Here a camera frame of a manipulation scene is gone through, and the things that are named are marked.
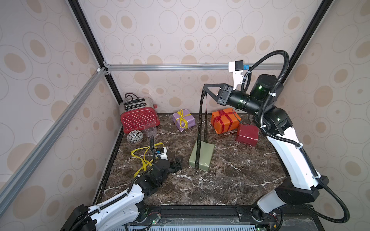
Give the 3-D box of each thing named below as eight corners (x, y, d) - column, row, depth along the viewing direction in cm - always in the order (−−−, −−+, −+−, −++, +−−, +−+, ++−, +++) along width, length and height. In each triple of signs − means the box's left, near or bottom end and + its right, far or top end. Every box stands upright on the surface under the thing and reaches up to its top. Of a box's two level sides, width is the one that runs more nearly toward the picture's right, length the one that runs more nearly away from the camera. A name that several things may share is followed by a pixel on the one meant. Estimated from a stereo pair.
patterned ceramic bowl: (127, 143, 104) (125, 139, 100) (130, 134, 109) (128, 130, 105) (141, 143, 104) (139, 139, 100) (144, 134, 109) (142, 130, 105)
